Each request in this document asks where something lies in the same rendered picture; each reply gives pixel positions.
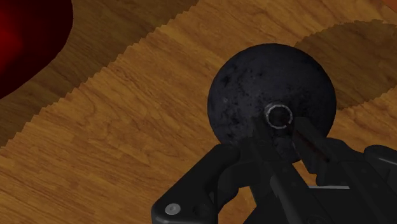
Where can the black round vase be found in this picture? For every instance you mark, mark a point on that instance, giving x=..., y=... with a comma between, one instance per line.
x=248, y=86

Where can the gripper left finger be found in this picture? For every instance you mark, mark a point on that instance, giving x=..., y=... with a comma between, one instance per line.
x=198, y=180

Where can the dark red round thing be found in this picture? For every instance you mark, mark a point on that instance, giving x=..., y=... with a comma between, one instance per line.
x=28, y=40

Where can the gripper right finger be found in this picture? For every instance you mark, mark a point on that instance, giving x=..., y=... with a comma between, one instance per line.
x=356, y=173

